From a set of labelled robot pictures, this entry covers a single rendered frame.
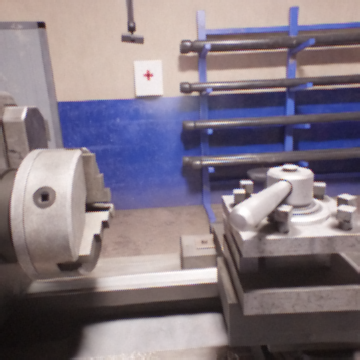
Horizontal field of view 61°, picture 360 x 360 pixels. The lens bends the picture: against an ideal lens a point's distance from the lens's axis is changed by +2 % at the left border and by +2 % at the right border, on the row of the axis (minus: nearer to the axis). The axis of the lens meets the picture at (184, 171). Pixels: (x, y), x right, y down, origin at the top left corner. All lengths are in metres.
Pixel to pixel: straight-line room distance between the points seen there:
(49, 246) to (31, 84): 3.35
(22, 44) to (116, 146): 1.42
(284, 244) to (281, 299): 0.07
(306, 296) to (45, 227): 0.39
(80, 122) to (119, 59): 0.84
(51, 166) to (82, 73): 3.17
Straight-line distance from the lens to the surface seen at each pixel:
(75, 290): 0.87
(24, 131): 0.77
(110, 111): 3.64
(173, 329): 0.87
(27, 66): 3.85
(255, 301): 0.41
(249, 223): 0.28
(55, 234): 0.53
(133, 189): 3.76
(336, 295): 0.44
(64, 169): 0.55
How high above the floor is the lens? 1.29
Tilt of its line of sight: 13 degrees down
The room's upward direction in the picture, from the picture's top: 3 degrees counter-clockwise
